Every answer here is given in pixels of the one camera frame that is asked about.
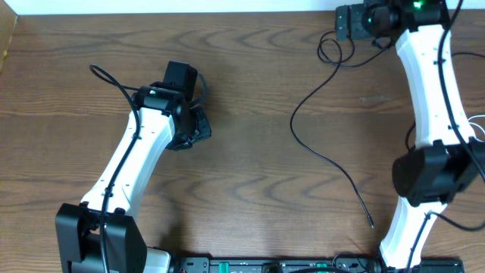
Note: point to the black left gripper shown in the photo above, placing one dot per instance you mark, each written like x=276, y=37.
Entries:
x=202, y=127

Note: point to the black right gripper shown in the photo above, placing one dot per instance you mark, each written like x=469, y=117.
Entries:
x=355, y=32

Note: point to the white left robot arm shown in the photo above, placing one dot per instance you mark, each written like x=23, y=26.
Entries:
x=100, y=234

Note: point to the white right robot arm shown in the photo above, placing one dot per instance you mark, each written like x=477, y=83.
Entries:
x=446, y=156

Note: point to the wooden side panel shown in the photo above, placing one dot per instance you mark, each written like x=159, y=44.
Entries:
x=8, y=22

